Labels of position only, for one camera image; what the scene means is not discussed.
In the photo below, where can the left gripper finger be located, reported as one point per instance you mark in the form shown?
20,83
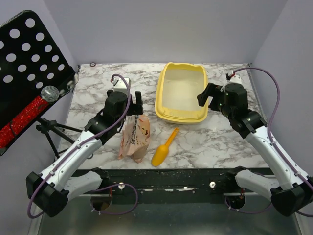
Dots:
138,104
109,94

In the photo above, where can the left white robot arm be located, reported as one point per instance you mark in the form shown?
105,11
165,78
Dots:
51,189

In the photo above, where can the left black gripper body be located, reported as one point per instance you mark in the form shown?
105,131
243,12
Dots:
130,110

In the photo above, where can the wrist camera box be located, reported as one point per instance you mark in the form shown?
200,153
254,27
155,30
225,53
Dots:
120,86
233,78

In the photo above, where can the yellow plastic litter box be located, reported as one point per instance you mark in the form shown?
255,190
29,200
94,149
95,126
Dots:
178,86

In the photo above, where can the pink cat litter bag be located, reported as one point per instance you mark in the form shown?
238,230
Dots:
135,138

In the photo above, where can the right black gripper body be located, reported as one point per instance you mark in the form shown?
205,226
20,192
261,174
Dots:
212,93

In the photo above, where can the black perforated music stand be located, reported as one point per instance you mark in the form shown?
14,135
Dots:
29,61

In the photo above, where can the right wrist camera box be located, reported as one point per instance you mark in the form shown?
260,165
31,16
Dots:
233,78

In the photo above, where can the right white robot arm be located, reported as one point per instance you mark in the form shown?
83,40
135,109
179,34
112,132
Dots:
292,188

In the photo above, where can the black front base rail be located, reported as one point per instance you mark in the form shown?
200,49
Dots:
171,186

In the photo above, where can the red glitter microphone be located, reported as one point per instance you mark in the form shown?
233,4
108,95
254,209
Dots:
9,132

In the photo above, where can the yellow plastic litter scoop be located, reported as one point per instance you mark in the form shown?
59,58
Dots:
163,150

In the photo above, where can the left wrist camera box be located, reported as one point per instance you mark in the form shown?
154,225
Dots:
120,86

